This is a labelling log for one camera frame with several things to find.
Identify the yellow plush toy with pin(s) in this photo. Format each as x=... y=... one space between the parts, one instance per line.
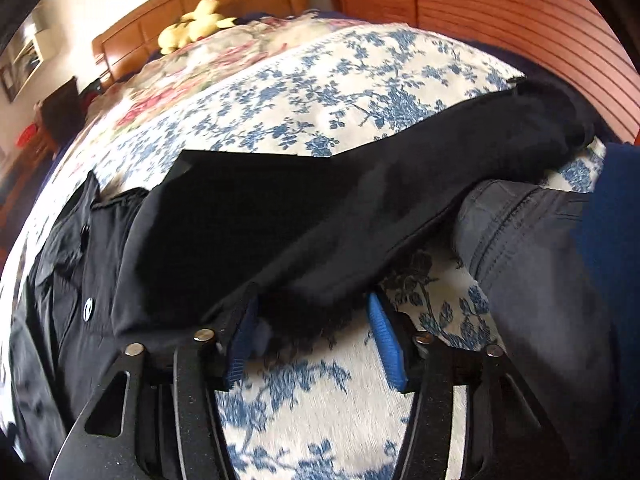
x=201 y=23

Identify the black double-breasted coat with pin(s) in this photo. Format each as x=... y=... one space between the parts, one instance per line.
x=313 y=235

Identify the wooden headboard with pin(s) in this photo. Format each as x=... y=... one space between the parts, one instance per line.
x=126 y=45

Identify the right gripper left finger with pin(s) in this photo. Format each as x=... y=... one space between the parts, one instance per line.
x=154 y=414

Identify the blue floral white bedspread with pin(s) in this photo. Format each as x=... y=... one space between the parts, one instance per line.
x=322 y=411

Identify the folded navy blue garment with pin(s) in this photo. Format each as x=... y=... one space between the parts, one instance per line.
x=608 y=240

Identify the pink floral quilt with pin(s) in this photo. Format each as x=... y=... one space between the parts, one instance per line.
x=163 y=83

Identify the wooden louvered wardrobe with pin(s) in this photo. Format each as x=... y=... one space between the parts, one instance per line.
x=568 y=37

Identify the wooden desk cabinet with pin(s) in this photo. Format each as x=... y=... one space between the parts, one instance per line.
x=21 y=180

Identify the folded grey garment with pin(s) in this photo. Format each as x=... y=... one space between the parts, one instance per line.
x=556 y=296

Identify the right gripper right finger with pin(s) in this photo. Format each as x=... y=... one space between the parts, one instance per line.
x=472 y=415

